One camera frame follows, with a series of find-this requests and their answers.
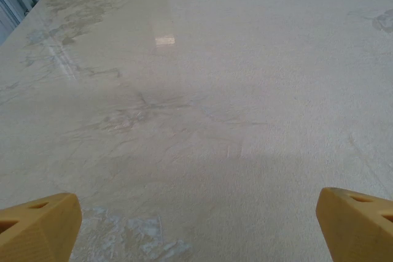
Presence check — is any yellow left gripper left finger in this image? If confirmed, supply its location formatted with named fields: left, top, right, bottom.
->
left=0, top=193, right=83, bottom=262

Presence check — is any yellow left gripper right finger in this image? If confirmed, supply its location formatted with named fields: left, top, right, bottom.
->
left=316, top=187, right=393, bottom=262

